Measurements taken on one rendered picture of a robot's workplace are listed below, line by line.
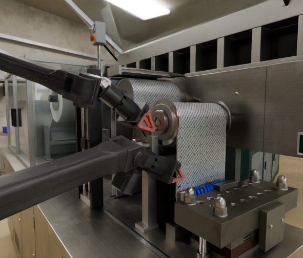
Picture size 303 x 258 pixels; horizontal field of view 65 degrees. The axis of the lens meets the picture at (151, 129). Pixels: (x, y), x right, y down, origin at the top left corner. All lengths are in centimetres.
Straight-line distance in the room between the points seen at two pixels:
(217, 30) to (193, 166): 57
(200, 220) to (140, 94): 51
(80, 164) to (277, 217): 56
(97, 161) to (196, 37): 81
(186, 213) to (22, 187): 42
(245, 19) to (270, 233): 72
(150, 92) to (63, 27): 513
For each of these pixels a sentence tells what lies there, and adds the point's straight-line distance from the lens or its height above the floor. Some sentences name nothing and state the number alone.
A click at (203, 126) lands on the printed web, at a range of 80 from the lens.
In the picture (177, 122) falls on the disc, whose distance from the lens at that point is 71.
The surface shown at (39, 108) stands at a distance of 159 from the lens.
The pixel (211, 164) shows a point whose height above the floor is 110.
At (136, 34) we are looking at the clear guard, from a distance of 147.
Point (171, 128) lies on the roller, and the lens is 71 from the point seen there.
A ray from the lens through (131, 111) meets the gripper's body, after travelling 66.
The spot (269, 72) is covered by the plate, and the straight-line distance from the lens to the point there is 92.
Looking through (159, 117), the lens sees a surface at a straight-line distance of 74.
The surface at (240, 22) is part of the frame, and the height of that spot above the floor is 161.
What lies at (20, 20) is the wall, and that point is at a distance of 548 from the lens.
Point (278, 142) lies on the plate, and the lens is 90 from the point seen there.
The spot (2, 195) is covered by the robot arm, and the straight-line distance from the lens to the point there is 40.
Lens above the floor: 129
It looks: 5 degrees down
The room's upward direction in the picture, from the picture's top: straight up
